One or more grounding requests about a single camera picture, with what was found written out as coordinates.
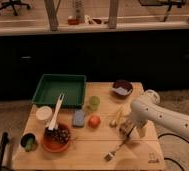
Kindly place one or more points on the red bowl on shelf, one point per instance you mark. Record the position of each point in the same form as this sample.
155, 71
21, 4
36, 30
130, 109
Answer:
72, 21

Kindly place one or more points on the black office chair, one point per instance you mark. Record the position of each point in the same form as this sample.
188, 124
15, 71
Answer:
13, 4

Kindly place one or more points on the silver fork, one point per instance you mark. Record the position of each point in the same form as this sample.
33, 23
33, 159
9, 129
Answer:
112, 153

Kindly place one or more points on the green plastic cup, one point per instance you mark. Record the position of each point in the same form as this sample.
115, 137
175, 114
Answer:
94, 102

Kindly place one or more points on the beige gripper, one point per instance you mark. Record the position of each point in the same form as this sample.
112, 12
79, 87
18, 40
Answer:
140, 128

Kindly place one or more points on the orange fruit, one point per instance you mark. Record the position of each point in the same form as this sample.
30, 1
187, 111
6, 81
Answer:
94, 121

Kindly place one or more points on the white round container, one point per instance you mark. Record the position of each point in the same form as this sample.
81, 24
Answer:
44, 113

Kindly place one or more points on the green plastic tray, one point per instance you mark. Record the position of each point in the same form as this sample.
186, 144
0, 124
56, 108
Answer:
50, 86

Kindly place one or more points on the blue sponge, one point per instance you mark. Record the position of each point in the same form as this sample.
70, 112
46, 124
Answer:
78, 118

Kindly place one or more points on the yellow banana toy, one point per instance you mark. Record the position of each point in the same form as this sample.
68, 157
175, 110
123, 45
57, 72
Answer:
115, 120

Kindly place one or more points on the orange bowl with grapes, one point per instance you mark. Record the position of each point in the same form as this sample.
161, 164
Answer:
57, 140

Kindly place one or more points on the black stand at left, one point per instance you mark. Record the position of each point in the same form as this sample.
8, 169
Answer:
3, 143

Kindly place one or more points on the dark mug with green item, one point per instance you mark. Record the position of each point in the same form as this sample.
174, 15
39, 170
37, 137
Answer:
29, 142

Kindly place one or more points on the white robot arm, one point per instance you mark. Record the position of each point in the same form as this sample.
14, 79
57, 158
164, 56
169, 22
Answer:
146, 107

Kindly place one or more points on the white spatula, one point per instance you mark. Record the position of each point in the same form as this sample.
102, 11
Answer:
53, 121

